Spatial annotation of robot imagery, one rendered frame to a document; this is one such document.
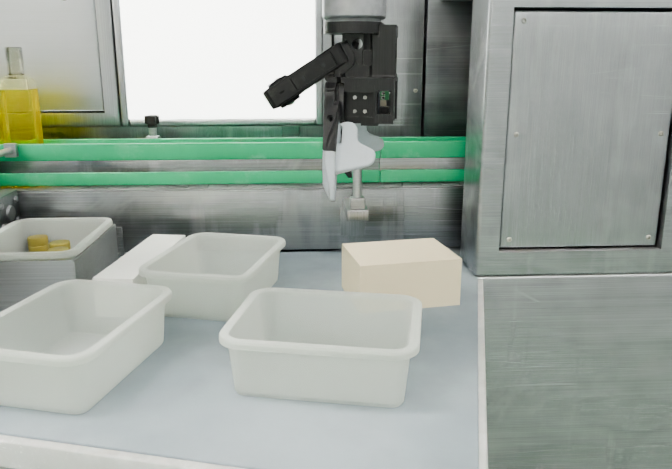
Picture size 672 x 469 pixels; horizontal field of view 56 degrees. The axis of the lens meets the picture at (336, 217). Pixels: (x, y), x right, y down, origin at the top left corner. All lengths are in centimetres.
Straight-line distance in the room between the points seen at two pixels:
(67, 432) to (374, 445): 31
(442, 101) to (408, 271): 58
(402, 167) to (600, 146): 36
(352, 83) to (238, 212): 56
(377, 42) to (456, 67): 71
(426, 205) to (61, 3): 84
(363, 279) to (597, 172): 46
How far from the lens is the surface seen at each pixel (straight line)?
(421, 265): 97
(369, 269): 94
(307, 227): 124
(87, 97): 146
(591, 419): 134
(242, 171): 124
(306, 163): 124
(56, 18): 147
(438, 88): 144
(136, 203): 127
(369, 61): 76
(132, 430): 72
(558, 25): 113
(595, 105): 116
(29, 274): 106
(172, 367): 83
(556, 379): 127
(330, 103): 73
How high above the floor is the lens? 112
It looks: 14 degrees down
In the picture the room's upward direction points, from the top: straight up
